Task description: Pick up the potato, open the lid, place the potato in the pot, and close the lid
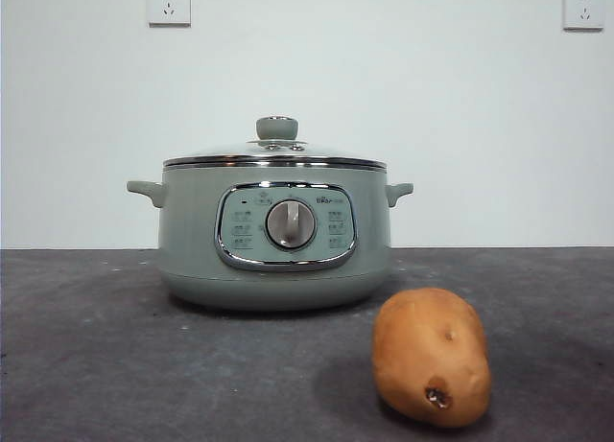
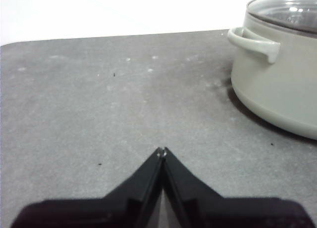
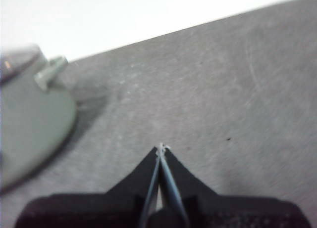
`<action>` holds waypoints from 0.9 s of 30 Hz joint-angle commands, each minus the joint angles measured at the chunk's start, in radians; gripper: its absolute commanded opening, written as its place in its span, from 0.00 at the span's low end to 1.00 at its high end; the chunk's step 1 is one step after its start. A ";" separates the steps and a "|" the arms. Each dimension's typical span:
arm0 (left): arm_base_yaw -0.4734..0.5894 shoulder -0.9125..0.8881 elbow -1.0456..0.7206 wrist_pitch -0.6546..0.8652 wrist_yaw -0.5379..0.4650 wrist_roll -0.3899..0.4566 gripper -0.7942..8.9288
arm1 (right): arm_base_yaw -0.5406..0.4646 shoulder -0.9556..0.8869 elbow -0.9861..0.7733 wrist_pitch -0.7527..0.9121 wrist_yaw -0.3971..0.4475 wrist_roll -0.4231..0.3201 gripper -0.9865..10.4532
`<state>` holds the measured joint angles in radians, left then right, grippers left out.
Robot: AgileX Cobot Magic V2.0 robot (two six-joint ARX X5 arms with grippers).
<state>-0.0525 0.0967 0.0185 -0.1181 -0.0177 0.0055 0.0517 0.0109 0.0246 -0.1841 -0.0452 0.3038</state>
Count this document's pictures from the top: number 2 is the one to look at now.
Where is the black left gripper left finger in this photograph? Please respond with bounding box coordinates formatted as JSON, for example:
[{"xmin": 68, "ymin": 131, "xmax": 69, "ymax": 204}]
[{"xmin": 9, "ymin": 147, "xmax": 164, "ymax": 228}]

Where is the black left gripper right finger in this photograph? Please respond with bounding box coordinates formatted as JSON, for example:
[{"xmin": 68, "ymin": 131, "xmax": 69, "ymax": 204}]
[{"xmin": 163, "ymin": 147, "xmax": 313, "ymax": 228}]

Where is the glass lid with green knob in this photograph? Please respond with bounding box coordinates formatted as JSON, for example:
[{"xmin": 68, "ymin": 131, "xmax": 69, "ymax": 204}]
[{"xmin": 246, "ymin": 0, "xmax": 317, "ymax": 39}]

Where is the pale green electric pot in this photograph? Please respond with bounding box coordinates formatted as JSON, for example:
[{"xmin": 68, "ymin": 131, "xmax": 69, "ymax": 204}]
[{"xmin": 227, "ymin": 12, "xmax": 317, "ymax": 141}]

